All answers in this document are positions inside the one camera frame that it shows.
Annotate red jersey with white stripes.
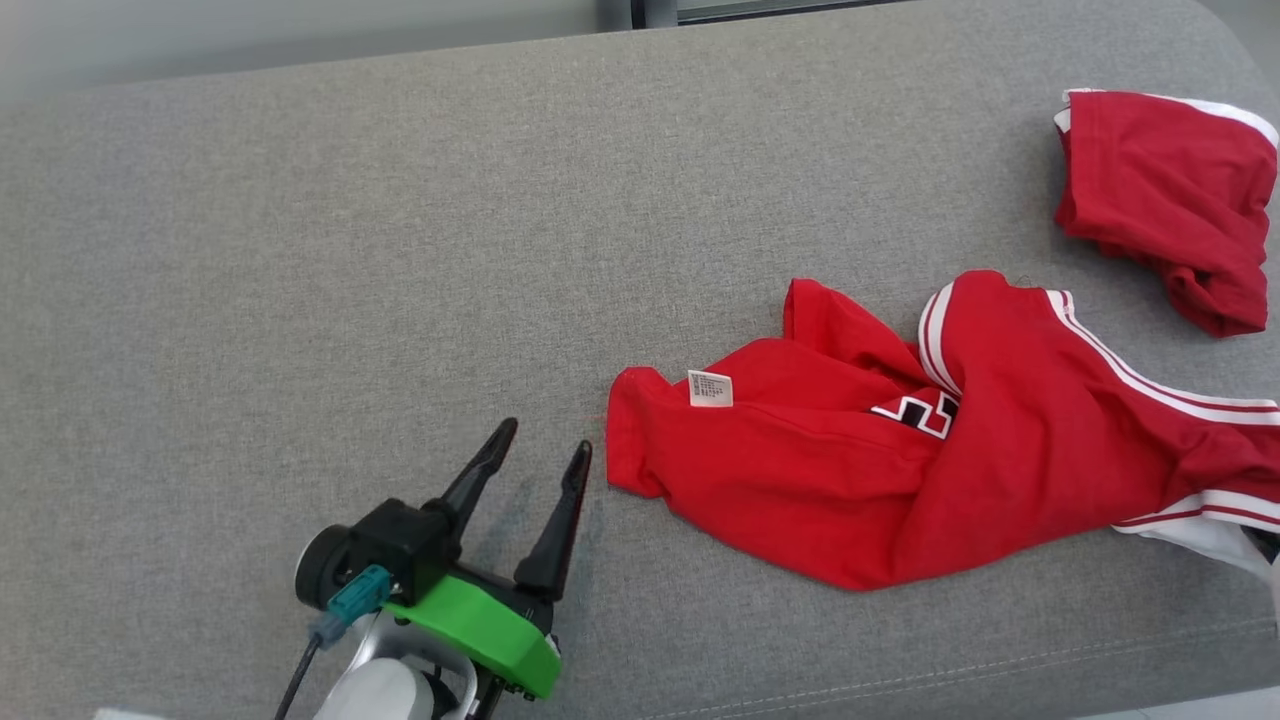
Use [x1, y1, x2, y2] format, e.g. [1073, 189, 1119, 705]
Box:
[605, 270, 1280, 593]

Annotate black cable with teal connector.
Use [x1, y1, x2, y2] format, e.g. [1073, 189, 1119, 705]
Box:
[275, 565, 393, 720]

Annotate grey fabric sofa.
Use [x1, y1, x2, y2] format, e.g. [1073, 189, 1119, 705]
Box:
[0, 0, 1280, 720]

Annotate dark grey metal frame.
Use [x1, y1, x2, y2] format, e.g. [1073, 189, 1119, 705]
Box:
[598, 0, 901, 31]

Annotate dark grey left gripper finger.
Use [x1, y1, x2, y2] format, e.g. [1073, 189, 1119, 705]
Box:
[425, 417, 519, 561]
[514, 440, 594, 604]

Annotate red shorts with white trim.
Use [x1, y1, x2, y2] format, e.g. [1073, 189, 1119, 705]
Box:
[1053, 88, 1280, 339]

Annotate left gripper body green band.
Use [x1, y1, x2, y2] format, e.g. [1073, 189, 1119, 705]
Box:
[383, 565, 563, 701]

